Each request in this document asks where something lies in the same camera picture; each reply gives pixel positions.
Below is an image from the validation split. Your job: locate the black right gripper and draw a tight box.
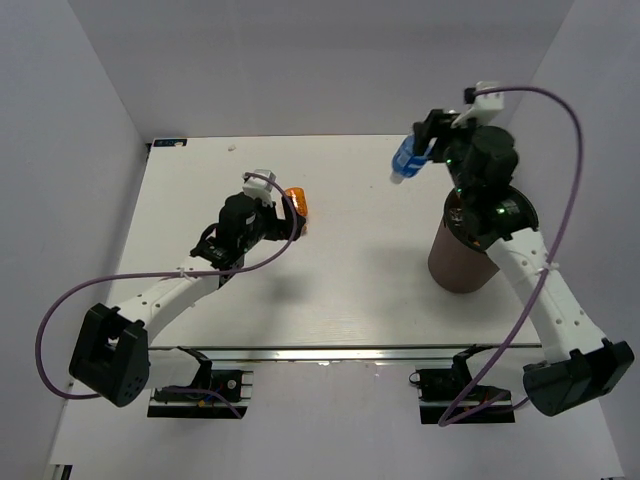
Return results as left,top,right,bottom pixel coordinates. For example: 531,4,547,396
412,110,485,203

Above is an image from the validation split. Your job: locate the orange bottle with patterned label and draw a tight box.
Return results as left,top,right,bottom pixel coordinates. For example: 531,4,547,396
282,187,308,239

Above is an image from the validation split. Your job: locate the clear bottle with blue label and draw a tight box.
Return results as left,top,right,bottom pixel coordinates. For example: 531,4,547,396
390,134,429,184

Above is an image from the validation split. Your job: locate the large clear plastic bottle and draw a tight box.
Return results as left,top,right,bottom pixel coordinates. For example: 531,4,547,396
449,207,464,227

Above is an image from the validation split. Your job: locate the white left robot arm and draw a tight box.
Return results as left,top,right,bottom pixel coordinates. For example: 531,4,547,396
69,193,306,407

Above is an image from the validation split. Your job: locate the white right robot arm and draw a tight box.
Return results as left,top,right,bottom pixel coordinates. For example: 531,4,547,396
412,109,634,417

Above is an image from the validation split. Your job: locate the dark brown round bin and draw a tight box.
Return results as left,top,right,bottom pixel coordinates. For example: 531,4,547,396
428,187,539,294

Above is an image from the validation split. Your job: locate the blue sticker left corner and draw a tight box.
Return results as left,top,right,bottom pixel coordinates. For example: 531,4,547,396
152,138,187,148

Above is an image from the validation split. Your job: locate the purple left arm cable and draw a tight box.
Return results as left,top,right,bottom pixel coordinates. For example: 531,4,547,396
34,177,301,400

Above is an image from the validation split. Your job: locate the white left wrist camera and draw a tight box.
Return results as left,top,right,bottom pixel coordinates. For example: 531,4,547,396
242,169,276,207

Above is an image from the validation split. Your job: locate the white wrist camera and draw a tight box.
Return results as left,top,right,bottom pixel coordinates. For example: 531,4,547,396
451,81,504,128
242,169,276,207

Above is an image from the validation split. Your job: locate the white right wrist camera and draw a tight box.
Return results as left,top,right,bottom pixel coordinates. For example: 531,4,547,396
451,81,504,128

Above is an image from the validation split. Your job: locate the aluminium table front rail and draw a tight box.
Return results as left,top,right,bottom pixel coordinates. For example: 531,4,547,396
154,345,544,366

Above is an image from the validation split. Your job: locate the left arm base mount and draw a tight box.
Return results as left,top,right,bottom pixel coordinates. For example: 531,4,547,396
146,347,254,420

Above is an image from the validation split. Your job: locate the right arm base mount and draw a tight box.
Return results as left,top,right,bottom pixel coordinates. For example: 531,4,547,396
408,345,515,425

